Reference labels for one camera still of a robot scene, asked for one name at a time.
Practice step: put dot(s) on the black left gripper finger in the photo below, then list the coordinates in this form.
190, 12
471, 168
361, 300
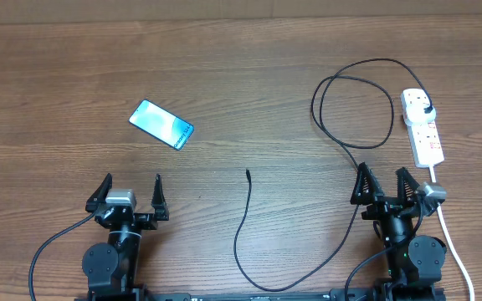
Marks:
158, 201
100, 194

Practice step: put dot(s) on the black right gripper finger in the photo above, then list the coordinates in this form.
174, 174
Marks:
406, 187
367, 189

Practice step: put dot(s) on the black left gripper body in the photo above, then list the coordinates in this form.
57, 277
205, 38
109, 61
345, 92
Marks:
146, 221

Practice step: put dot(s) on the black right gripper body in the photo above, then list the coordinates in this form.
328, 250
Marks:
382, 208

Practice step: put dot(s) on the smartphone with light blue screen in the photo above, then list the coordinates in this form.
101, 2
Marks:
161, 124

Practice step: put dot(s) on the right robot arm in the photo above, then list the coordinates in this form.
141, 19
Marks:
414, 261

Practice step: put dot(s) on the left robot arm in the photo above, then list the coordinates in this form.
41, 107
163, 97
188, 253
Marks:
111, 266

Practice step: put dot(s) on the white charger plug adapter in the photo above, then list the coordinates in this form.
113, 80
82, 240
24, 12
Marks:
417, 115

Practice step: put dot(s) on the white power strip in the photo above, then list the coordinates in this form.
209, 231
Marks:
424, 139

